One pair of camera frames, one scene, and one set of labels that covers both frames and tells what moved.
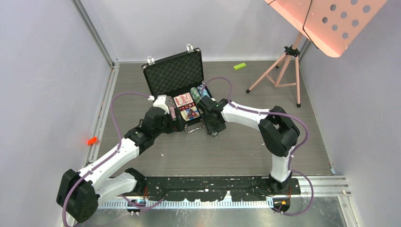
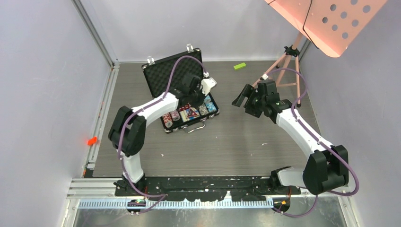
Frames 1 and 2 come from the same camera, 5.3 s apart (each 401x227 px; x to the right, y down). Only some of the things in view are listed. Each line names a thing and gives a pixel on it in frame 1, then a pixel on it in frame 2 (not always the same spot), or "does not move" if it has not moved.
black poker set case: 177,81 does not move
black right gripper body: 211,125 to 254,104
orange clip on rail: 92,141 does not move
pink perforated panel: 333,25 does not move
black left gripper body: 168,125 to 196,97
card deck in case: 190,113 does not move
